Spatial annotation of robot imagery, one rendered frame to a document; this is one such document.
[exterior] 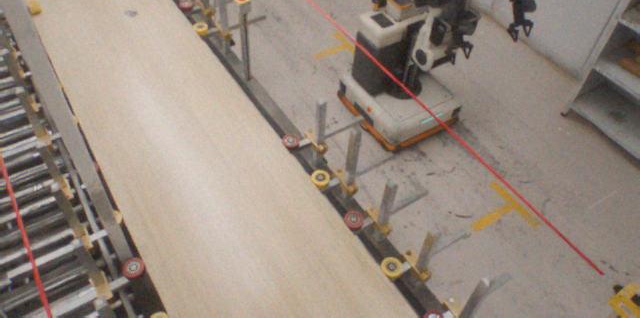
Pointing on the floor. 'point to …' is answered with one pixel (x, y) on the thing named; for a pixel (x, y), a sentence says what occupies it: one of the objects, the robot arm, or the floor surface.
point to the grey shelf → (612, 48)
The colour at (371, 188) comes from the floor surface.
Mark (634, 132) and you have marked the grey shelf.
